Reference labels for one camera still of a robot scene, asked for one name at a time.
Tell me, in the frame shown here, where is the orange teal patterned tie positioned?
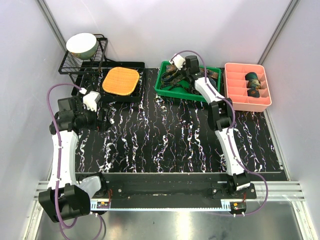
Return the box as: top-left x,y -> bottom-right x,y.
165,64 -> 219,79

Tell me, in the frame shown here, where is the orange woven square mat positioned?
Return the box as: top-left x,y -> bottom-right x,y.
102,67 -> 140,96

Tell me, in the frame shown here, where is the black wire dish rack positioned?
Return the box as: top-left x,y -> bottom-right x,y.
58,34 -> 146,103

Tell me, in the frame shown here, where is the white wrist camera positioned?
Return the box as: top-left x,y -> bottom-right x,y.
169,54 -> 186,70
79,88 -> 101,112

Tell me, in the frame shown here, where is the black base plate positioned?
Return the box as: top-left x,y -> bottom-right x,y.
99,173 -> 257,211

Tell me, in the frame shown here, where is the rolled dark green tie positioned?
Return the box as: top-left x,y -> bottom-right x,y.
245,72 -> 259,82

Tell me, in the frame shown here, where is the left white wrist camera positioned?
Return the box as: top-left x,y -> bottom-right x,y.
79,88 -> 101,112

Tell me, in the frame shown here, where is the green plastic bin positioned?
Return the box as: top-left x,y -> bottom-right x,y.
154,61 -> 222,103

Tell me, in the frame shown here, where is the pink divided organizer box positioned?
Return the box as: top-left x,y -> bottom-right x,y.
224,62 -> 272,112

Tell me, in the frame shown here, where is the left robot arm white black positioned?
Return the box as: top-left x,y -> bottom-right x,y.
38,96 -> 109,223

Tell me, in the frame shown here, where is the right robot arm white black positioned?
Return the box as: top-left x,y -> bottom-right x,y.
170,54 -> 251,199

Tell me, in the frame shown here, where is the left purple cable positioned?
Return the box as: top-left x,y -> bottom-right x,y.
46,83 -> 106,240

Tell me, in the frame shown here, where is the blue yellow floral tie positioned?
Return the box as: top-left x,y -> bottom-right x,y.
160,71 -> 188,88

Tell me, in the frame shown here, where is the dark patterned tie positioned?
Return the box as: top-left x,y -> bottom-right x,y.
159,80 -> 201,96

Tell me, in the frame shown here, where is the white green ceramic bowl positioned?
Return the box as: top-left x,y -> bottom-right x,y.
66,32 -> 98,60

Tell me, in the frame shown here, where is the rolled black orange tie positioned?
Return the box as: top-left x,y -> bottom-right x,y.
247,88 -> 260,98

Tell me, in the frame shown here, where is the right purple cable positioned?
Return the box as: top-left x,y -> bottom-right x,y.
169,50 -> 269,217

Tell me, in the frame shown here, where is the purple cable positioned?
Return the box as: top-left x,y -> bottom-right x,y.
169,50 -> 269,217
46,83 -> 106,240

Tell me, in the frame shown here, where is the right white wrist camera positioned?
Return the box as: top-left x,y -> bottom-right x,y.
169,54 -> 186,70

